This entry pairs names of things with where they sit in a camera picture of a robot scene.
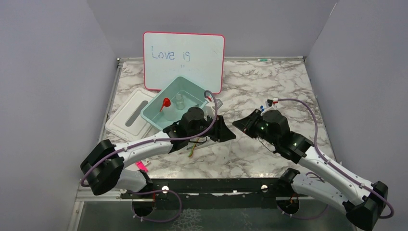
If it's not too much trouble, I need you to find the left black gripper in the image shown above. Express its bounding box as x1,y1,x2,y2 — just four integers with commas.
188,113,236,142

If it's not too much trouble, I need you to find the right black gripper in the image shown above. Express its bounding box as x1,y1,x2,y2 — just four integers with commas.
233,108,279,147

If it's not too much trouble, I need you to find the red cap wash bottle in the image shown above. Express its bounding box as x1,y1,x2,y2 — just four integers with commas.
160,98,177,121

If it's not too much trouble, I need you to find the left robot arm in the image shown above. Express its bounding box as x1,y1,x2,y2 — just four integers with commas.
80,107,236,195

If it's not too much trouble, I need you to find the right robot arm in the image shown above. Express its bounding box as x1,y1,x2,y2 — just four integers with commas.
232,109,388,231

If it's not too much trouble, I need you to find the teal plastic bin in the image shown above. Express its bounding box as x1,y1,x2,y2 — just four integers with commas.
141,76,207,130

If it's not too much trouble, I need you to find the pink framed whiteboard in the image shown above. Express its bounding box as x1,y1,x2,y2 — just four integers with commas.
143,31,226,94

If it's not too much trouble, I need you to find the pink highlighter marker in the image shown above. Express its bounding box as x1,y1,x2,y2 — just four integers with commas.
135,159,151,172

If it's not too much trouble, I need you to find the white bin lid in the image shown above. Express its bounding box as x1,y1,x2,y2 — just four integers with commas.
105,88,157,141

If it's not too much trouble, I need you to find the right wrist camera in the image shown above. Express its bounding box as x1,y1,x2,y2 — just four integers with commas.
261,98,279,115

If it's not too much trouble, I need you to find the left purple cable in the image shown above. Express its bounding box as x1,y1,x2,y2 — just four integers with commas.
79,90,219,188

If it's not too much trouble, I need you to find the purple cable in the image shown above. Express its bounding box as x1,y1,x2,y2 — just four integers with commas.
79,90,219,188
277,98,395,219

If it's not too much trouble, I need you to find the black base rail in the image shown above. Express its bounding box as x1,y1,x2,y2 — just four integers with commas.
140,178,295,210

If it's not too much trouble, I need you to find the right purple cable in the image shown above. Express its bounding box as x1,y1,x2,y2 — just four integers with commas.
277,98,395,219

